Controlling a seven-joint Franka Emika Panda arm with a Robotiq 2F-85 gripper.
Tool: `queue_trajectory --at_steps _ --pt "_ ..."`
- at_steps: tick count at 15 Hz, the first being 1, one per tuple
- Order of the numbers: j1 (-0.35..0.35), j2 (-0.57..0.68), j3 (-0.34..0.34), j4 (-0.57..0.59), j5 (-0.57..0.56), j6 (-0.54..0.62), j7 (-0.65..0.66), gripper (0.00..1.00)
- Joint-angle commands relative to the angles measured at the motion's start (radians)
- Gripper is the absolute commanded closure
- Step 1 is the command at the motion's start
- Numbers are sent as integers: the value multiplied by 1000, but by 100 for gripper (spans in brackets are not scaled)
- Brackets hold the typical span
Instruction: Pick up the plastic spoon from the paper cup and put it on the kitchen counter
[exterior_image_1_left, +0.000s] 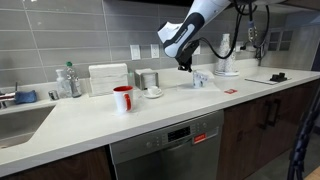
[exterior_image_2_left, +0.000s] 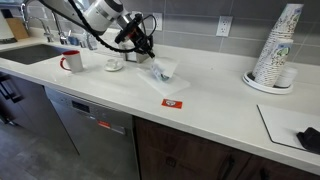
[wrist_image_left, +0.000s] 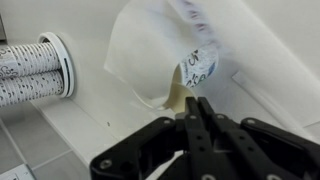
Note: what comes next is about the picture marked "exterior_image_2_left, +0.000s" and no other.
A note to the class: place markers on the white countertop appliance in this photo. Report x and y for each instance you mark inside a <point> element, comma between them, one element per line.
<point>6,28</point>

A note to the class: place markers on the round white tray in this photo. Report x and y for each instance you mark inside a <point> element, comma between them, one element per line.
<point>263,89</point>

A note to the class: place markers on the stainless steel dishwasher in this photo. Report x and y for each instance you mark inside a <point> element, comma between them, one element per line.
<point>100,140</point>

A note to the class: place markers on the small white espresso cup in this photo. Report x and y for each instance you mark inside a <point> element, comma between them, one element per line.
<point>112,63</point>

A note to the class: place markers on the clear soap bottle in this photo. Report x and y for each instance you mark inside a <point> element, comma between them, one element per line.
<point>91,44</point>

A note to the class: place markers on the blue sponge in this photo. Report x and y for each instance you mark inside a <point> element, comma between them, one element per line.
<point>73,41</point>

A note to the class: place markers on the tall chrome kitchen faucet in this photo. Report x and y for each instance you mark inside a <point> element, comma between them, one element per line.
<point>59,32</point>

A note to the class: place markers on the black cloth object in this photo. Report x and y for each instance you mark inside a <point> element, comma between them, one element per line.
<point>311,140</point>

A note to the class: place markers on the white mat black edge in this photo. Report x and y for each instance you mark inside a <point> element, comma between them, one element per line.
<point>283,124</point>

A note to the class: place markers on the tall stack of paper cups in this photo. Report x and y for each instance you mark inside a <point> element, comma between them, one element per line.
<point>284,29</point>

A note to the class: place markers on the gray napkin dispenser box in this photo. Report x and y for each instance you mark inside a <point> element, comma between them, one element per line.
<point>141,58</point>

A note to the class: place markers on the dark wood cabinet door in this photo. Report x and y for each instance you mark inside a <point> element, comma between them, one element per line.
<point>180,156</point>
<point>290,171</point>

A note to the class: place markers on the short stack of paper cups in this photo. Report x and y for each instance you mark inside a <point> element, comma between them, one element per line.
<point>275,63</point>

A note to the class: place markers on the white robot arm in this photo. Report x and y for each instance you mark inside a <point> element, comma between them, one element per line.
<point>100,13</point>

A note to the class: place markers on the white wall outlet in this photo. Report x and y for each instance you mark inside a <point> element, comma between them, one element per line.
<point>224,26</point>
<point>159,22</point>

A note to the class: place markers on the small chrome faucet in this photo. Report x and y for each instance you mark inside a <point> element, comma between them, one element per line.
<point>47,32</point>

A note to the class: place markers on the stack of white lids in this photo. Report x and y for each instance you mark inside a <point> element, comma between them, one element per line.
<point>287,78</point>

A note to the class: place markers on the dark undermount sink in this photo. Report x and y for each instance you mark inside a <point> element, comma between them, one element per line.
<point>31,53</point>

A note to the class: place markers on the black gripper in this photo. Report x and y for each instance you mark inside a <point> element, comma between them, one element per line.
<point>135,35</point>

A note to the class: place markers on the wooden cutting board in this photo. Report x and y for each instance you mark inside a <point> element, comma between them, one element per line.
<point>18,29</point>

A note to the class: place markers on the small white saucer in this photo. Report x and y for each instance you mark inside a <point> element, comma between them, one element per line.
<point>120,67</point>

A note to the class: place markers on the red card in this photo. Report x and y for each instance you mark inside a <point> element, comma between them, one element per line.
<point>172,103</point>

